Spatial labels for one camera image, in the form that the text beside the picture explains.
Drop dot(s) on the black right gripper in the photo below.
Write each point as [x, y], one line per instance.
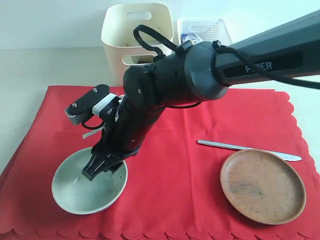
[122, 138]

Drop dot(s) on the pale green ceramic bowl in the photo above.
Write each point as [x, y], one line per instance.
[75, 194]

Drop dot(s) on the blue white milk carton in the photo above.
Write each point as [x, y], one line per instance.
[193, 37]

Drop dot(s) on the round brown wooden plate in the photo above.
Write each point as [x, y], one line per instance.
[263, 187]

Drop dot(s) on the stainless steel cup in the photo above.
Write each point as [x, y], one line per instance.
[142, 59]

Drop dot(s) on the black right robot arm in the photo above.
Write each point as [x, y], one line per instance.
[183, 76]

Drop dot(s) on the red scalloped table cloth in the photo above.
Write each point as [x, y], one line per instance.
[173, 189]

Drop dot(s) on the cream plastic storage bin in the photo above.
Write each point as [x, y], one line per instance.
[117, 33]

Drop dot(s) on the white perforated plastic basket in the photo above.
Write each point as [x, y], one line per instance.
[208, 30]

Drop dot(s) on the silver table knife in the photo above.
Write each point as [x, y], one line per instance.
[284, 156]

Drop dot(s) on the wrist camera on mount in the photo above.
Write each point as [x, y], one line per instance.
[91, 104]

